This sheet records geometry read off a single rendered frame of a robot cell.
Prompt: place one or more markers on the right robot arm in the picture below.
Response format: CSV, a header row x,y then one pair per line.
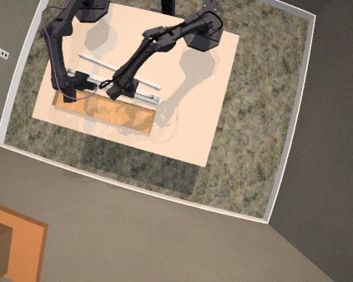
x,y
62,26

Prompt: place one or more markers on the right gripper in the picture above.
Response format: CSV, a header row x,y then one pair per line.
x,y
83,84

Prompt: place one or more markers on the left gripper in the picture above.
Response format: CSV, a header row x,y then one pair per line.
x,y
132,91

